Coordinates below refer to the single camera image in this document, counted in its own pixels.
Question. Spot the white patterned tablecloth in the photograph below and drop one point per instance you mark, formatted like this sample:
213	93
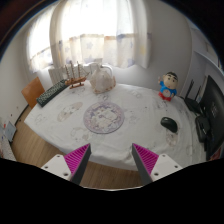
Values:
60	122

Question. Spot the round purple mouse pad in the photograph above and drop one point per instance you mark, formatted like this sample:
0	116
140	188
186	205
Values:
103	117

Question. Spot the wooden chair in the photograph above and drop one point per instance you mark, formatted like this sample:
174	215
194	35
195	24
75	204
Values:
32	91

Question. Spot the white radiator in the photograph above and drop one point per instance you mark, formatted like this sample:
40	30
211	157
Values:
58	74

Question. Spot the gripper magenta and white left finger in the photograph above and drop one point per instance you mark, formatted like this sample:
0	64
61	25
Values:
70	167

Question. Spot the black wifi router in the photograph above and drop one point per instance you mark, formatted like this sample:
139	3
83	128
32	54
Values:
192	104

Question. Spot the white plastic bag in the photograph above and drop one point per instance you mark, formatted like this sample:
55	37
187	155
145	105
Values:
102	79

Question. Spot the cartoon boy figurine clock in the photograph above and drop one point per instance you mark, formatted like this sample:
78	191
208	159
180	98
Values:
168	84

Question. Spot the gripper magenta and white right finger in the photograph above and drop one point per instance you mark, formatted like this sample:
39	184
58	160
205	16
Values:
152	166

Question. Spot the black computer mouse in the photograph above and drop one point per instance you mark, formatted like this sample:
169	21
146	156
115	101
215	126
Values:
169	123

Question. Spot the black keyboard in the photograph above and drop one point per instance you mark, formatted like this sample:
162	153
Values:
49	94

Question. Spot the wooden model sailing ship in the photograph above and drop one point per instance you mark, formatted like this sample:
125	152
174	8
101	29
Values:
77	77

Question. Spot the white sheer curtain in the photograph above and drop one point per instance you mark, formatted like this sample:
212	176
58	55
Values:
114	32

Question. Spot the black computer monitor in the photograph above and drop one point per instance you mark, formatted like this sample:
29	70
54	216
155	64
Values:
212	106

